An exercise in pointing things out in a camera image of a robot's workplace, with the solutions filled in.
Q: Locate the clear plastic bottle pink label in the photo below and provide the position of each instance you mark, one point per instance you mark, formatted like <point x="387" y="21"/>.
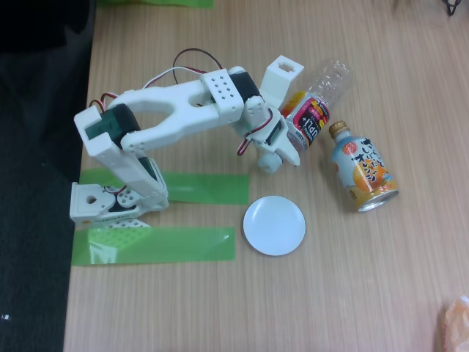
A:
<point x="311" y="121"/>

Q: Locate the orange juice bottle can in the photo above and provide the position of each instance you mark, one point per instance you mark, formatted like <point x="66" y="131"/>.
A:
<point x="362" y="172"/>

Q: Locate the small white round plate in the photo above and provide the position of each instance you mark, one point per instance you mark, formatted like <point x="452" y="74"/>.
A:
<point x="275" y="225"/>

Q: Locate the green tape strip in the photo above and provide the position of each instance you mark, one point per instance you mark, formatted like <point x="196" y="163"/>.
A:
<point x="209" y="188"/>
<point x="165" y="245"/>

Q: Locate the green plastic bag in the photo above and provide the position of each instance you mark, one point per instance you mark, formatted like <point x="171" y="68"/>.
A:
<point x="172" y="2"/>

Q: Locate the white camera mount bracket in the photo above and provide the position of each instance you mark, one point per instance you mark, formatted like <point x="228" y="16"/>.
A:
<point x="275" y="88"/>

